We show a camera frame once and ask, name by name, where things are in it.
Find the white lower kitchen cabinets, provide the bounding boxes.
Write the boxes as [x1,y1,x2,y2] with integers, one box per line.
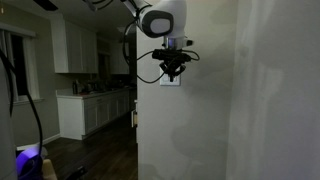
[56,88,129,140]

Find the white kitchen cabinets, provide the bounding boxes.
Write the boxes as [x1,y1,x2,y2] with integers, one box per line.
[56,88,129,140]
[51,17,129,74]

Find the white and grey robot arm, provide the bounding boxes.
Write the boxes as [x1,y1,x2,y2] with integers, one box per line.
[120,0,193,77]

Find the white wall switch plate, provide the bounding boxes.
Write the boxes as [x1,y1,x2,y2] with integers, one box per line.
[160,69,181,86]

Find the black hanging cable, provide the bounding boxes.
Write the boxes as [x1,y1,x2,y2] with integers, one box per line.
[0,48,44,158]

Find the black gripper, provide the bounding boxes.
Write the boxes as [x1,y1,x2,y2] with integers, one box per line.
[152,49,191,76]

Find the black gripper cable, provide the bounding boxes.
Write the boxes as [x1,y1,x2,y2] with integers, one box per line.
[121,20,201,85]

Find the purple lit round device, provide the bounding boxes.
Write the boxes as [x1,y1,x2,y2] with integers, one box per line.
[16,144,47,180]

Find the white upper kitchen cabinets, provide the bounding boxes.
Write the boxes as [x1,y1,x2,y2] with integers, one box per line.
[51,17,129,74]

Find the window with white frame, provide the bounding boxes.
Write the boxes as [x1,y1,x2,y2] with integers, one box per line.
[0,28,41,104]

